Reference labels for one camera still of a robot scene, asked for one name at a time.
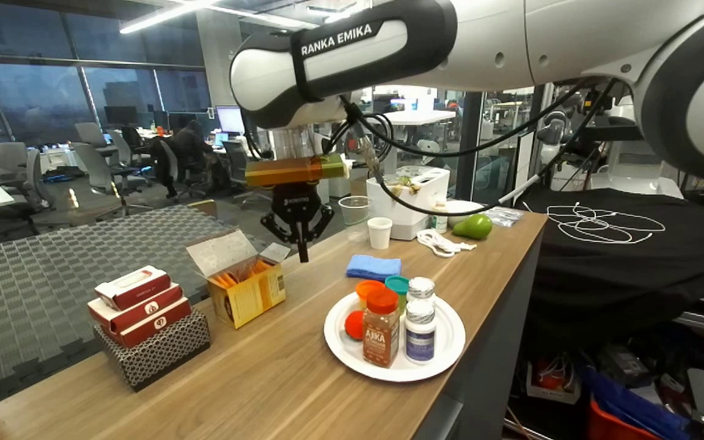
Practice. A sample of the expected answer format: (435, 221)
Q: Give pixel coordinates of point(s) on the orange lid play-doh tub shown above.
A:
(366, 286)

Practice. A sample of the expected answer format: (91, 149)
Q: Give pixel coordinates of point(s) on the spice bottle orange cap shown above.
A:
(382, 325)

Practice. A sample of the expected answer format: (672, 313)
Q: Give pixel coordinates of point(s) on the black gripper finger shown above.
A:
(298, 242)
(305, 242)

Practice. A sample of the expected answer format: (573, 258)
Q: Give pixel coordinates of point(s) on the stack of red boxes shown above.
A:
(140, 303)

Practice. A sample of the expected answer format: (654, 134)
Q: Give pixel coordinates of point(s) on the orange ball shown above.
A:
(355, 325)

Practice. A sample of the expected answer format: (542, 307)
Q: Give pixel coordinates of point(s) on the white pill bottle grey label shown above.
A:
(420, 290)

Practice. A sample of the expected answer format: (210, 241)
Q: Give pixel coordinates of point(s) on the white supplement bottle blue label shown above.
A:
(419, 336)

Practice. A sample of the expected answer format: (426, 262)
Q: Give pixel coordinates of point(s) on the white paper plate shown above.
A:
(404, 370)

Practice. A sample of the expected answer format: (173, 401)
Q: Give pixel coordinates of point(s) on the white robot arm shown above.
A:
(651, 48)

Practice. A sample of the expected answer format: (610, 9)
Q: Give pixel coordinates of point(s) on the green pear toy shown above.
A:
(473, 227)

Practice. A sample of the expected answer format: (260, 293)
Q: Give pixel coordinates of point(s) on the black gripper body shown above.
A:
(296, 213)

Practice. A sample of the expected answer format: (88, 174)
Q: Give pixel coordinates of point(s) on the white planter appliance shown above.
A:
(409, 197)

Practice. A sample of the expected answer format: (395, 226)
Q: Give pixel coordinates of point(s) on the white paper cup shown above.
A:
(380, 233)

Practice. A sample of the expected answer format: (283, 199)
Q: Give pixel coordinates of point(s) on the teal lid play-doh tub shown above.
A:
(396, 284)

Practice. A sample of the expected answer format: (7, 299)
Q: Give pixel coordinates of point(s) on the blue sponge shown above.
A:
(371, 268)

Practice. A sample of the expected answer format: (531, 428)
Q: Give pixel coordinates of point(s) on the black cloth with white drawing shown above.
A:
(610, 247)

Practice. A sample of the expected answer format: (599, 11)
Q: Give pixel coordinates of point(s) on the patterned grey box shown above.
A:
(159, 352)

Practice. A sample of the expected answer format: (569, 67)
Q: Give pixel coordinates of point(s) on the white standing desk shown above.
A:
(419, 137)

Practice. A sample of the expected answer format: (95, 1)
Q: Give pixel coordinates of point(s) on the yellow open cardboard box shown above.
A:
(242, 282)

